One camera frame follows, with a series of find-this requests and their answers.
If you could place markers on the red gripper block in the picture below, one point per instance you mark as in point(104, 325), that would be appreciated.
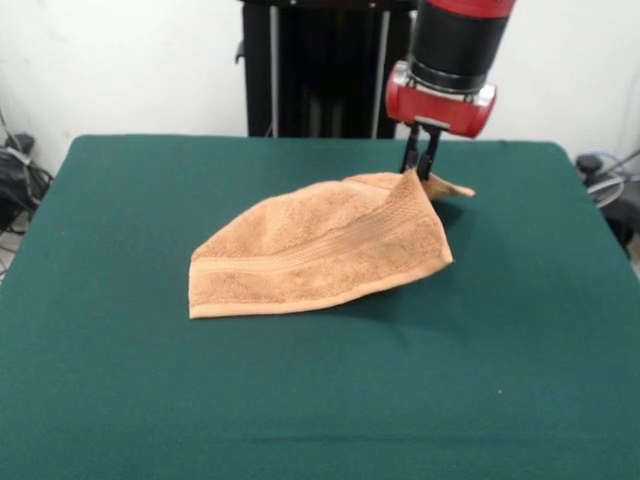
point(435, 110)

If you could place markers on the orange terry towel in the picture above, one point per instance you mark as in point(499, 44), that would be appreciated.
point(325, 250)

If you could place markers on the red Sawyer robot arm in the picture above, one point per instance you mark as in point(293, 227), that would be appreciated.
point(460, 40)

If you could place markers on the black equipment block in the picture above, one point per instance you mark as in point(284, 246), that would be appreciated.
point(622, 210)

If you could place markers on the dark green table cloth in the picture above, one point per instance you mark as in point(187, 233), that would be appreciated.
point(125, 375)

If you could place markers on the black robot pedestal frame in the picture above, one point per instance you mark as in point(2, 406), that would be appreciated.
point(325, 75)

